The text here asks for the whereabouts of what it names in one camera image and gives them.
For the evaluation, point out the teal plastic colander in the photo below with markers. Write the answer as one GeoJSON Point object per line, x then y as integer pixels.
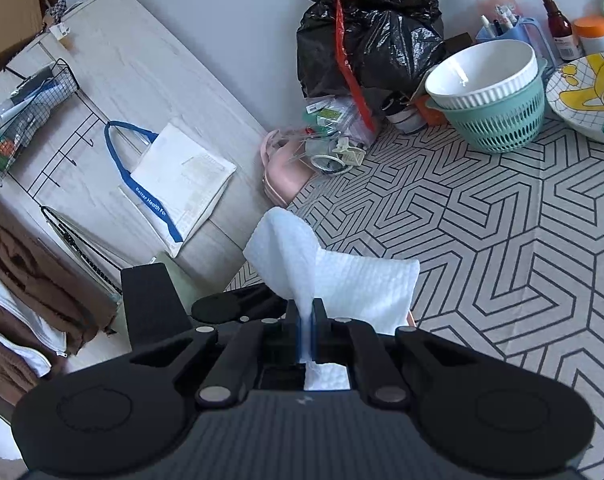
{"type": "Point", "coordinates": [497, 125]}

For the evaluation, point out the black garbage bag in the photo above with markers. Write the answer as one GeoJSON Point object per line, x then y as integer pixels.
{"type": "Point", "coordinates": [382, 35]}

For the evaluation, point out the clear plastic bag of packets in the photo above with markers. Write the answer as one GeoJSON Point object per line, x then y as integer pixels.
{"type": "Point", "coordinates": [332, 130]}

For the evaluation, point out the yellow cartoon plate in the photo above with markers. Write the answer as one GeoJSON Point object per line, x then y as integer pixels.
{"type": "Point", "coordinates": [587, 95]}

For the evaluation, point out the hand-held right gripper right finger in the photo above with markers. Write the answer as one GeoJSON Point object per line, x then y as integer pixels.
{"type": "Point", "coordinates": [316, 332]}

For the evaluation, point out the light wooden cabinet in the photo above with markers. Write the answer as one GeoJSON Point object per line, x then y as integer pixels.
{"type": "Point", "coordinates": [156, 70]}

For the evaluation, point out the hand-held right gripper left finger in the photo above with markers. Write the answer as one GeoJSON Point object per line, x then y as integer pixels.
{"type": "Point", "coordinates": [298, 332]}

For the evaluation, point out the brown folded clothes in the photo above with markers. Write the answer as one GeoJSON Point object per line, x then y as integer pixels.
{"type": "Point", "coordinates": [26, 270]}

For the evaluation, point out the blue pen holder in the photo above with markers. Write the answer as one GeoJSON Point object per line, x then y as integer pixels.
{"type": "Point", "coordinates": [529, 35]}

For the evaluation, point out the black and white cup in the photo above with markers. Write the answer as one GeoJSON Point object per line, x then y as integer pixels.
{"type": "Point", "coordinates": [404, 115]}

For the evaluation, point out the pink liquid soap bottle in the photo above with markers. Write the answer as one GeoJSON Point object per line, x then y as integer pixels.
{"type": "Point", "coordinates": [497, 2]}

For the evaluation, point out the red plastic bag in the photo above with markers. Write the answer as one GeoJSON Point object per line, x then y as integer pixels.
{"type": "Point", "coordinates": [349, 70]}

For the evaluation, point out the brown spray bottle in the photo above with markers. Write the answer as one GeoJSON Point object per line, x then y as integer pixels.
{"type": "Point", "coordinates": [559, 25]}

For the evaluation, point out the white zippered cloth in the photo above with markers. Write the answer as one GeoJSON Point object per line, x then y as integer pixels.
{"type": "Point", "coordinates": [11, 322]}

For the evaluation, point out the white ribbed bowl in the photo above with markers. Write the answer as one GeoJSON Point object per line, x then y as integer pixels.
{"type": "Point", "coordinates": [482, 70]}

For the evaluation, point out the pink stool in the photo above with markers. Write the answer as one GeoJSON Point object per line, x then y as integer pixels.
{"type": "Point", "coordinates": [282, 175]}

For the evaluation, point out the brown cardboard box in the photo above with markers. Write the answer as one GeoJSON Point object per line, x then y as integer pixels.
{"type": "Point", "coordinates": [11, 10]}

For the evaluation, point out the orange lid jar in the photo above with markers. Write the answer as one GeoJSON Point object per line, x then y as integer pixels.
{"type": "Point", "coordinates": [594, 35]}

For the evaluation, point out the geometric patterned tablecloth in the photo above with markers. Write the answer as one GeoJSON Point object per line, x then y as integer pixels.
{"type": "Point", "coordinates": [482, 235]}

